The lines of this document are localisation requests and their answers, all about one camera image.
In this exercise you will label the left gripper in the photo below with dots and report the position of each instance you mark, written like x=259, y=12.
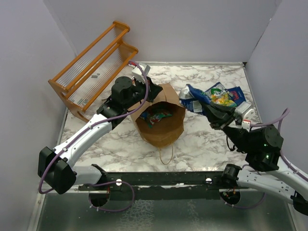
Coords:
x=153, y=91

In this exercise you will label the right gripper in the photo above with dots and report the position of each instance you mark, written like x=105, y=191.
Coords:
x=219, y=116

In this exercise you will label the green yellow snack bag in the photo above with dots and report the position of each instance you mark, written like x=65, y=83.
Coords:
x=225, y=100

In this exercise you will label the dark blue chilli snack bag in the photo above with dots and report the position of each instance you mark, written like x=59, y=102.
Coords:
x=237, y=95

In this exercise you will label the blue silver snack bag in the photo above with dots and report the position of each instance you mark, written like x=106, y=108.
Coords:
x=192, y=99

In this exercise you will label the brown paper bag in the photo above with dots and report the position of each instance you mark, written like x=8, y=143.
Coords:
x=168, y=130

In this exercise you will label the blue white snack bag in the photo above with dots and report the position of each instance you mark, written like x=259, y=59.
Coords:
x=216, y=90

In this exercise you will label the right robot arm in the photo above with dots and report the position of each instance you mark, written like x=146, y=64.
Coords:
x=262, y=144

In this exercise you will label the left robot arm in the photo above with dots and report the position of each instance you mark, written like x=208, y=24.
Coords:
x=56, y=166

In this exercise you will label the green red snack bag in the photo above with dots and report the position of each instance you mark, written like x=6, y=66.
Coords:
x=153, y=116

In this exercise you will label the orange wooden rack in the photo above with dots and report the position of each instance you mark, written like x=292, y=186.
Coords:
x=82, y=81

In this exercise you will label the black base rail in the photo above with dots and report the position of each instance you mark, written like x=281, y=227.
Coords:
x=163, y=185

